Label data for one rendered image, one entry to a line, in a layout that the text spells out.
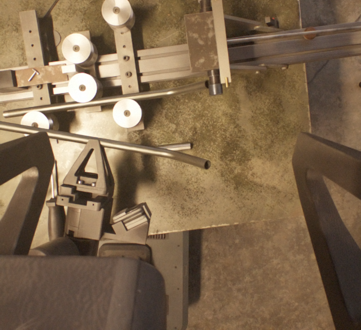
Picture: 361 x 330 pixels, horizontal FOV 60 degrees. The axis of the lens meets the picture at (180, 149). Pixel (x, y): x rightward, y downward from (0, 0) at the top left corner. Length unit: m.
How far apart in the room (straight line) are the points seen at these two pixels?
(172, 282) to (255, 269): 0.49
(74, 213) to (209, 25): 0.35
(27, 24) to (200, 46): 0.34
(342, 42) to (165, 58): 0.33
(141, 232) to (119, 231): 0.03
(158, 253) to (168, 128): 0.82
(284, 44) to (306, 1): 1.07
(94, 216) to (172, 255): 0.90
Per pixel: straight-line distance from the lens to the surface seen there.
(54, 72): 0.61
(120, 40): 0.62
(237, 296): 1.79
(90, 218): 0.51
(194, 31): 0.50
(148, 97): 0.56
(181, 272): 1.41
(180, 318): 1.51
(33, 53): 0.67
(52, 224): 0.70
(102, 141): 0.51
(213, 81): 0.49
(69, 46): 0.59
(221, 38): 0.50
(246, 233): 1.65
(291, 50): 0.66
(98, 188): 0.50
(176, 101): 0.64
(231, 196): 0.67
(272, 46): 0.65
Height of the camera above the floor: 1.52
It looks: 84 degrees down
